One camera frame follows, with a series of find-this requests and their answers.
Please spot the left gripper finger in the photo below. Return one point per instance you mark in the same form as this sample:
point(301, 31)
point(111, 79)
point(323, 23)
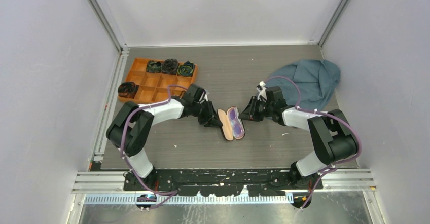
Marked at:
point(205, 123)
point(212, 113)

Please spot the orange compartment tray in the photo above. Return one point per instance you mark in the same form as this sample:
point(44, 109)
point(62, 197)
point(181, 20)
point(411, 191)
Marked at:
point(153, 86)

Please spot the dark teal cloth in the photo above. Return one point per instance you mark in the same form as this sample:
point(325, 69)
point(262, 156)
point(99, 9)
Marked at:
point(309, 83)

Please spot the black glasses case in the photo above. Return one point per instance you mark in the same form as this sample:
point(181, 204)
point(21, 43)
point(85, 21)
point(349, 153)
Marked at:
point(226, 129)

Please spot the dark brown rolled tie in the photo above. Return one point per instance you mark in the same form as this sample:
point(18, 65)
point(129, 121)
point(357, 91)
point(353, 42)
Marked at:
point(170, 66)

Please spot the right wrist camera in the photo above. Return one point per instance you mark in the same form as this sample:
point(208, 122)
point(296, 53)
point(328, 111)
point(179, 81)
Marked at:
point(261, 88)

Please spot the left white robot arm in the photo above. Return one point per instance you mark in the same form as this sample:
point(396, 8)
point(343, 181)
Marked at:
point(130, 128)

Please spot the black orange rolled tie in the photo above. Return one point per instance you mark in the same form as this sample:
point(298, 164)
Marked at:
point(128, 90)

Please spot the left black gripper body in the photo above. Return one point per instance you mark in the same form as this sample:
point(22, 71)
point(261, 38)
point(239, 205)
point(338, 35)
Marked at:
point(201, 111)

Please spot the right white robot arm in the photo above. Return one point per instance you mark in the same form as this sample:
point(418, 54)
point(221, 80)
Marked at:
point(332, 140)

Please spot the purple sunglasses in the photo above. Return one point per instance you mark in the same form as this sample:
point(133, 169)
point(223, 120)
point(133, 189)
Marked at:
point(238, 130)

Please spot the dark green rolled tie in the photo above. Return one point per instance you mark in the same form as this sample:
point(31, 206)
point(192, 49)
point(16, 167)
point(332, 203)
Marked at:
point(154, 66)

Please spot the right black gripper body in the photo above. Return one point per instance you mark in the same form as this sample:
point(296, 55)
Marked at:
point(268, 108)

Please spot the green yellow rolled tie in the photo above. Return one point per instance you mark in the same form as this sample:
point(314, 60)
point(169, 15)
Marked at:
point(186, 69)

